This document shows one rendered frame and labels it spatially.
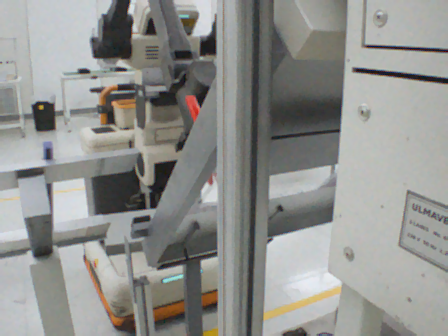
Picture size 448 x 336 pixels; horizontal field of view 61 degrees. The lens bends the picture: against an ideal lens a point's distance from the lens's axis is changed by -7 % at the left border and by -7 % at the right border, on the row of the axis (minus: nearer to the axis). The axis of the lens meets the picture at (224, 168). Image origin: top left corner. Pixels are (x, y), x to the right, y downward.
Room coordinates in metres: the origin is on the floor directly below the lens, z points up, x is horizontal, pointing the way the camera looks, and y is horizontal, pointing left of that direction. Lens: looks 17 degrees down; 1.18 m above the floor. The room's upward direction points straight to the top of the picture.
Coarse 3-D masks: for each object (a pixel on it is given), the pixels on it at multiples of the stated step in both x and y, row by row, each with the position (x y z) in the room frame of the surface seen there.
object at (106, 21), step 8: (112, 0) 1.28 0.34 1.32; (120, 0) 1.24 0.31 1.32; (128, 0) 1.25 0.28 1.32; (112, 8) 1.28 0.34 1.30; (120, 8) 1.26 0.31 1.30; (128, 8) 1.27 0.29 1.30; (104, 16) 1.30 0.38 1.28; (112, 16) 1.28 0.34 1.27; (120, 16) 1.28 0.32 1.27; (128, 16) 1.34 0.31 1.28; (104, 24) 1.30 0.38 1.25; (112, 24) 1.30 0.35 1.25; (120, 24) 1.31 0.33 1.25; (128, 24) 1.34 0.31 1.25; (104, 32) 1.31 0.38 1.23; (128, 32) 1.35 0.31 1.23; (104, 40) 1.33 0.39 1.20; (128, 40) 1.37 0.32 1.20
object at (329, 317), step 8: (384, 312) 0.72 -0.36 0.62; (312, 320) 0.70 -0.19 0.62; (320, 320) 0.70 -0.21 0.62; (328, 320) 0.70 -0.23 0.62; (384, 320) 0.69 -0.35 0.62; (392, 320) 0.69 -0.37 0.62; (288, 328) 0.68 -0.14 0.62; (296, 328) 0.68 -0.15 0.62; (304, 328) 0.68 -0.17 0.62; (312, 328) 0.68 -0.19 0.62; (320, 328) 0.68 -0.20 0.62; (328, 328) 0.68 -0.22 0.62; (400, 328) 0.66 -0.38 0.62
